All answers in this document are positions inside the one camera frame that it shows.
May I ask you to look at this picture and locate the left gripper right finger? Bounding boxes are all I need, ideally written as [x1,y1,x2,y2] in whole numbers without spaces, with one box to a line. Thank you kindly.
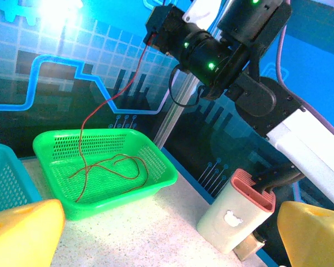
[277,200,334,267]

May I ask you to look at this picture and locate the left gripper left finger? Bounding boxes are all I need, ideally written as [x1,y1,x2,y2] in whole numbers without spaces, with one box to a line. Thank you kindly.
[0,199,66,267]

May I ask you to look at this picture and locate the thin red cable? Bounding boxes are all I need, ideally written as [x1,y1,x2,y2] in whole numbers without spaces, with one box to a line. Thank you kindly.
[68,154,150,203]
[75,44,148,204]

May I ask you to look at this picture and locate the teal plastic basket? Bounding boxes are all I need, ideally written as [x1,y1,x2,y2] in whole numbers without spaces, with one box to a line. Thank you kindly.
[0,143,42,215]

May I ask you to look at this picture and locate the small beige black-topped object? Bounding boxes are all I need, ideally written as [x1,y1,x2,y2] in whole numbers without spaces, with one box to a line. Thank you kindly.
[233,230,267,262]

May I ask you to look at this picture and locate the beige utensil holder terracotta rim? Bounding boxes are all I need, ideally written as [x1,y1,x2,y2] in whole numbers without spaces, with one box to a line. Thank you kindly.
[196,168,276,255]

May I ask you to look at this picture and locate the green plastic basket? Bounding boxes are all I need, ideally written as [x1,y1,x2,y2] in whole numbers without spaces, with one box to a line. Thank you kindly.
[32,128,179,222]

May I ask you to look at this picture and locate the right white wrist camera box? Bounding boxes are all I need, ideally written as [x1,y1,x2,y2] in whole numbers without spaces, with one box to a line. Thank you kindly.
[182,0,222,24]

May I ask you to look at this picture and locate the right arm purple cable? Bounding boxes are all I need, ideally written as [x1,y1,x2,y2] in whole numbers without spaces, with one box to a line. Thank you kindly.
[275,0,334,139]

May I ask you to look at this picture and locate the black utensil handles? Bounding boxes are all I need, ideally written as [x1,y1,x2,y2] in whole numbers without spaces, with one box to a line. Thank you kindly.
[252,163,304,195]

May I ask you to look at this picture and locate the aluminium frame post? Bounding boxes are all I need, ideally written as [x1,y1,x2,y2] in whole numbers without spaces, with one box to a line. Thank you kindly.
[153,73,203,152]

